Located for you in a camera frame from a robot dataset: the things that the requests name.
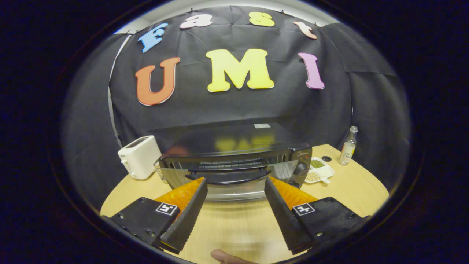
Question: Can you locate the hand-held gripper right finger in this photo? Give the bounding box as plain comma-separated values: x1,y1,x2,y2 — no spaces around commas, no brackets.
264,177,370,254

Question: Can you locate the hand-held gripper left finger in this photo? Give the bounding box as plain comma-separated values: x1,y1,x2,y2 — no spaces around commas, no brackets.
102,177,208,254

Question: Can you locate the black toaster oven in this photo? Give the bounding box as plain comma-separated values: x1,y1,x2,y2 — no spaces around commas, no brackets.
158,123,313,202

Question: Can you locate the white bread toaster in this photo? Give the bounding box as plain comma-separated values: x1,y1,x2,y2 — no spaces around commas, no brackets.
118,135,162,180

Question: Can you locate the white divided dish with beans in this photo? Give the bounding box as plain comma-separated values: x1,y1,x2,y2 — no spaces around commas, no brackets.
305,157,335,184

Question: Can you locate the clear glass bottle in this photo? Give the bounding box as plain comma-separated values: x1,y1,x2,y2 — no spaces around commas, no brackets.
338,126,358,166

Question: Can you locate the small metal wire rack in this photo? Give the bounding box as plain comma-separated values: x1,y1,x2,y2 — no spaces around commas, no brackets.
154,161,168,184

